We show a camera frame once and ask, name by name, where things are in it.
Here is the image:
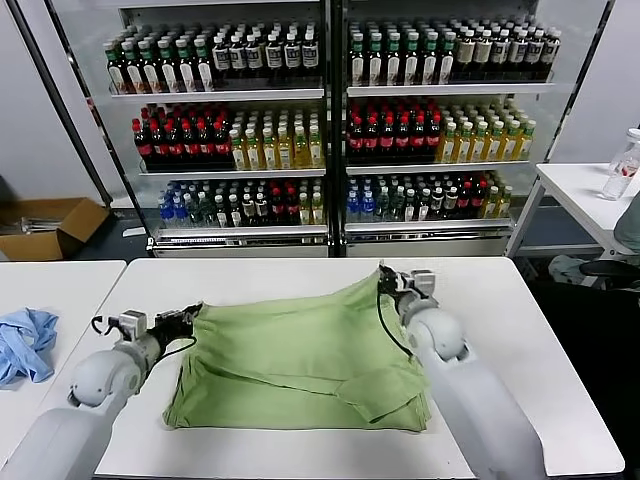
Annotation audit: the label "white side table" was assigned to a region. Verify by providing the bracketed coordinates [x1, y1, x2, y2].
[512, 162, 640, 260]

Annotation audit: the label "thin black left gripper cable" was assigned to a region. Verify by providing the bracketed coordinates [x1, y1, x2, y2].
[158, 337, 197, 357]

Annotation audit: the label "person in grey-green top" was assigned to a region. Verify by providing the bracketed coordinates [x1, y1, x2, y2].
[613, 192, 640, 246]

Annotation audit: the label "light green t-shirt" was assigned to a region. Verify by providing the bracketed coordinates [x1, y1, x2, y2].
[162, 267, 432, 432]

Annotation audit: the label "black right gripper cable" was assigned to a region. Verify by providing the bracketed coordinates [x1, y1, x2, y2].
[374, 292, 419, 360]

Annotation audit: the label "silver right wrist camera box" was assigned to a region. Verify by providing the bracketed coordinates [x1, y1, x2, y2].
[408, 268, 437, 302]

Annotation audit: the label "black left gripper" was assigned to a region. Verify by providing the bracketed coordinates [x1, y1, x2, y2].
[149, 303, 203, 343]

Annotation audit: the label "dark bottle tan label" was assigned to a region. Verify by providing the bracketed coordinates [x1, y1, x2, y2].
[472, 30, 493, 82]
[454, 29, 475, 82]
[508, 31, 528, 82]
[525, 30, 545, 81]
[542, 30, 561, 81]
[491, 31, 511, 82]

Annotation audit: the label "silver metal bars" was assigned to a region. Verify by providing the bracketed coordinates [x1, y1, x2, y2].
[7, 215, 62, 235]

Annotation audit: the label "dark bottle navy white label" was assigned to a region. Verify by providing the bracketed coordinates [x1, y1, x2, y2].
[282, 31, 302, 80]
[245, 33, 266, 81]
[228, 34, 248, 82]
[299, 29, 320, 79]
[263, 32, 284, 81]
[211, 35, 231, 82]

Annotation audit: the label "clear plastic water bottle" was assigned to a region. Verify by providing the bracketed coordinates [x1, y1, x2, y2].
[602, 127, 640, 200]

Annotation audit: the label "black office chair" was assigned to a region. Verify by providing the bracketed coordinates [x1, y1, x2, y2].
[579, 258, 640, 291]

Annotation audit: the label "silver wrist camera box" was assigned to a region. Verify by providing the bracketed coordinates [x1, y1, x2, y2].
[117, 309, 152, 342]
[408, 268, 437, 302]

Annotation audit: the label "red-cap cola bottle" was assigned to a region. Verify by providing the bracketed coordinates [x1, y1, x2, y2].
[470, 179, 486, 220]
[410, 116, 428, 162]
[394, 116, 412, 162]
[164, 119, 183, 167]
[147, 119, 167, 167]
[282, 187, 299, 226]
[267, 188, 284, 226]
[457, 181, 473, 220]
[379, 116, 397, 162]
[347, 117, 366, 162]
[131, 119, 152, 167]
[425, 116, 443, 162]
[196, 119, 215, 167]
[363, 116, 381, 162]
[212, 119, 232, 167]
[180, 119, 199, 167]

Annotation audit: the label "glass cabinet door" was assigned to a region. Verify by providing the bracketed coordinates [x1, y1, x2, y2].
[508, 0, 618, 250]
[45, 0, 154, 250]

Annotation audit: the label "black camera cable white plug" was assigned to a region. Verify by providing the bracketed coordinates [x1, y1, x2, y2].
[90, 313, 121, 337]

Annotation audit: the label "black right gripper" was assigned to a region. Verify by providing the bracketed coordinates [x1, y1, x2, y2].
[377, 263, 416, 308]

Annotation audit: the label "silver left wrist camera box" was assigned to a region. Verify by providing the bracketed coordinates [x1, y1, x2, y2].
[117, 309, 152, 342]

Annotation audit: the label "green-cap dark drink bottle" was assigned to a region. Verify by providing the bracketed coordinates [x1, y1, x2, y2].
[401, 34, 421, 86]
[438, 32, 457, 85]
[383, 34, 402, 87]
[349, 37, 368, 88]
[138, 41, 160, 94]
[420, 34, 439, 86]
[156, 39, 178, 93]
[366, 35, 385, 87]
[106, 45, 125, 95]
[193, 37, 215, 92]
[121, 43, 143, 94]
[175, 38, 197, 93]

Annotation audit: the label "white drinks display cabinet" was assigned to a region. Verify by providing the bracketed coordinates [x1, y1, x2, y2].
[117, 0, 333, 259]
[334, 0, 558, 257]

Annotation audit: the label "crumpled grey cloth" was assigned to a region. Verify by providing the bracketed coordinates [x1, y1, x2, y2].
[548, 254, 601, 288]

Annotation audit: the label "dark slanted metal pole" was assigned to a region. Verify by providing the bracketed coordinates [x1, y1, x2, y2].
[6, 0, 114, 207]

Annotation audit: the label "crumpled light blue garment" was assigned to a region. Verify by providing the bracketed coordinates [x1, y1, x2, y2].
[0, 307, 60, 389]

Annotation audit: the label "open cardboard box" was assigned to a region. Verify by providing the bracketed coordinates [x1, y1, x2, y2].
[0, 197, 111, 261]

